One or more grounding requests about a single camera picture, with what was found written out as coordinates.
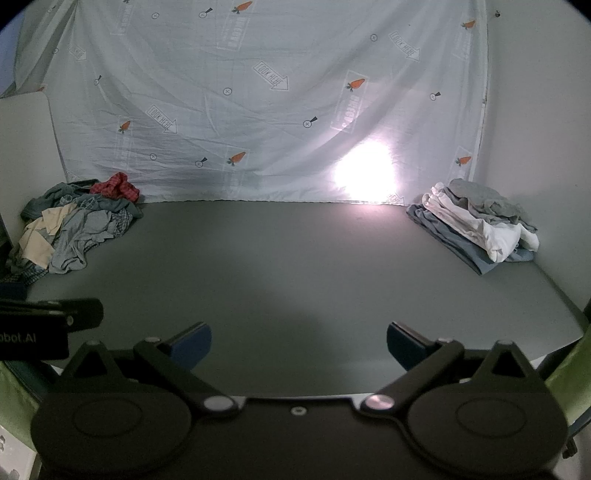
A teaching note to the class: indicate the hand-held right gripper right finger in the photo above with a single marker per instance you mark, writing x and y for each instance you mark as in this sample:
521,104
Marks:
402,344

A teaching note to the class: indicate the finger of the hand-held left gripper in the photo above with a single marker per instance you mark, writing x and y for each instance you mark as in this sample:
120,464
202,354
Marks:
78,314

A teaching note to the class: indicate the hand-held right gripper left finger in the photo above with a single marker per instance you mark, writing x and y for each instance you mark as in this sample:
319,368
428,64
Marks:
191,345

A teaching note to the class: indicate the red patterned garment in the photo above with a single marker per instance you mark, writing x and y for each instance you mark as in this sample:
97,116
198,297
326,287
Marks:
117,186

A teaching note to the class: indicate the pile of unfolded clothes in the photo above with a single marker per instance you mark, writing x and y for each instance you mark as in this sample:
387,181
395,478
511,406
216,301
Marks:
74,230

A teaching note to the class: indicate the stack of folded clothes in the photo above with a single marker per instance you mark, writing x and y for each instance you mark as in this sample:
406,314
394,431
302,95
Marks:
480,228

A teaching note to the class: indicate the green cloth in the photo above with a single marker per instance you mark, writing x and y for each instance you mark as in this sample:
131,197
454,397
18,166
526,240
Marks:
16,392
570,378

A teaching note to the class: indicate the white box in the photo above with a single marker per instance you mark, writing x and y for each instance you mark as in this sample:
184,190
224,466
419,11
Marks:
16,450

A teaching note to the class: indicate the grey folded garment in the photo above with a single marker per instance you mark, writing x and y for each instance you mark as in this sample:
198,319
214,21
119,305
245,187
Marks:
485,199

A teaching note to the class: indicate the carrot print hanging sheet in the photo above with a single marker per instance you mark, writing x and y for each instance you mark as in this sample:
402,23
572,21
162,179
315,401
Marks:
258,92

